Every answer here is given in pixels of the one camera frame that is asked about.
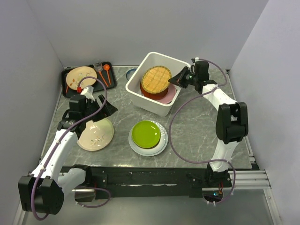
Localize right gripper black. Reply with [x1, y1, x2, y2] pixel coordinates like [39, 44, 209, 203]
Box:
[169, 66, 199, 89]

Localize red scalloped plate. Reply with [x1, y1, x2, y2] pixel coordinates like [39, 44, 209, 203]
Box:
[140, 81, 170, 100]

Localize cream plate under mat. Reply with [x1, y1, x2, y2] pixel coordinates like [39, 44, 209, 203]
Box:
[77, 118, 114, 151]

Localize woven bamboo mat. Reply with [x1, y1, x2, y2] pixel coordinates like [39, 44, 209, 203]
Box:
[141, 66, 172, 94]

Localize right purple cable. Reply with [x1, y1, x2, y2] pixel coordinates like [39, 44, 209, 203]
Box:
[168, 58, 236, 205]

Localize small blue patterned dish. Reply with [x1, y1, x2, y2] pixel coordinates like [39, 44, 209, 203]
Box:
[126, 68, 136, 80]

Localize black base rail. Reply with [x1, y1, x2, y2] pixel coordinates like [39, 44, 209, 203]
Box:
[73, 165, 232, 199]

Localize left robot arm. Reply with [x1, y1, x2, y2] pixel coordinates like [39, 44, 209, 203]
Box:
[18, 94, 118, 221]

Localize green plate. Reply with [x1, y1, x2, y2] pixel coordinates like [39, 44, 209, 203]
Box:
[132, 120, 161, 149]

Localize pink plate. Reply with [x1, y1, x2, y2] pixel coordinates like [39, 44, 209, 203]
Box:
[158, 84, 176, 104]

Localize white plastic bin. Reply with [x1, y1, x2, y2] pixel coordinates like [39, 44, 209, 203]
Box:
[125, 52, 190, 117]

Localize small clear glass cup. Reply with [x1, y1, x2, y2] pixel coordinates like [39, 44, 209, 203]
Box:
[93, 61, 103, 73]

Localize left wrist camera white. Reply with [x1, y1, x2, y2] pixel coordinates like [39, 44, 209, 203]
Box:
[80, 85, 94, 98]

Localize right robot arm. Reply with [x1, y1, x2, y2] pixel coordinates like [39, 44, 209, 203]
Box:
[168, 57, 248, 187]

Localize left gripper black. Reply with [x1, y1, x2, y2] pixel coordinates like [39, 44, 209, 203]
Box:
[82, 94, 117, 122]

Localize aluminium frame rail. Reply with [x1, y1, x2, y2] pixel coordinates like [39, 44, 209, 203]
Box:
[58, 170, 272, 193]

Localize black serving tray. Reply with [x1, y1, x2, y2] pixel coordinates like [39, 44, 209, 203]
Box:
[60, 61, 117, 98]

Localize orange spoon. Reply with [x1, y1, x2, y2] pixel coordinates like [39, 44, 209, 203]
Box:
[103, 64, 111, 85]

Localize beige bird plate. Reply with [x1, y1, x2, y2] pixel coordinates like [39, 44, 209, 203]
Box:
[66, 66, 97, 90]

